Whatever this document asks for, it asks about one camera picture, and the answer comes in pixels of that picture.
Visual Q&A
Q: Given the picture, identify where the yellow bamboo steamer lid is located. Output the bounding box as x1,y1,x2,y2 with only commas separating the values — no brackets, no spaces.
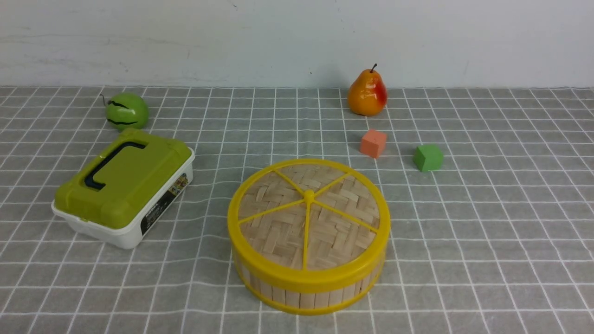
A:
227,159,390,294

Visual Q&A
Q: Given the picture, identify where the yellow bamboo steamer base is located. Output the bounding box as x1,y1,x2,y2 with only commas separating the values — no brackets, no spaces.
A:
232,251,386,316

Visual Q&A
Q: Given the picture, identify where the orange foam cube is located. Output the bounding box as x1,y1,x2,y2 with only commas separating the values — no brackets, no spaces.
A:
359,128,387,159

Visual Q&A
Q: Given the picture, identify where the orange toy pear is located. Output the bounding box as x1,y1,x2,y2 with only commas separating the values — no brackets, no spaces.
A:
347,64,388,117

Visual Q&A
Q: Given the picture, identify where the green foam cube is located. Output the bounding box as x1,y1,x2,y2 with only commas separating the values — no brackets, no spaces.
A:
413,144,444,173

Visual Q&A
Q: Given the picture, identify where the green toy melon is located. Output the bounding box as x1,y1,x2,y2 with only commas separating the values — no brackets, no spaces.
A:
100,92,149,131

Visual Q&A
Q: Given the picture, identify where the green lidded white box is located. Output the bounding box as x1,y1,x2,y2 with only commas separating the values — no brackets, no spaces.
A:
52,128,195,249

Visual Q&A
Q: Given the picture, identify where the grey checked tablecloth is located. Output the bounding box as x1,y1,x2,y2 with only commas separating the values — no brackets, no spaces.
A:
0,86,594,334

